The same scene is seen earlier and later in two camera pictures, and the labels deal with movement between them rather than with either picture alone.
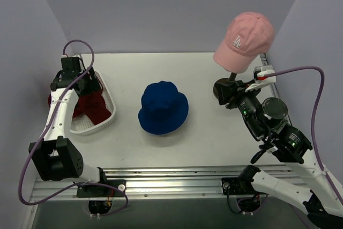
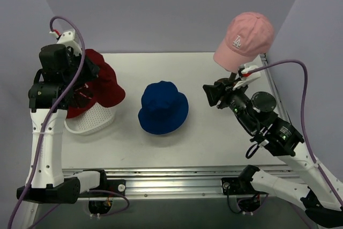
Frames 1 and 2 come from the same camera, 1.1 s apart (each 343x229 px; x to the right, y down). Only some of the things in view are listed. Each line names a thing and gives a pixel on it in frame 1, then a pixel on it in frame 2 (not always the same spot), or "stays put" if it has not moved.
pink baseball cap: [248, 35] stays put
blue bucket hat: [164, 108] stays put
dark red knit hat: [92, 104] → [109, 93]
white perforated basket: [82, 125] stays put
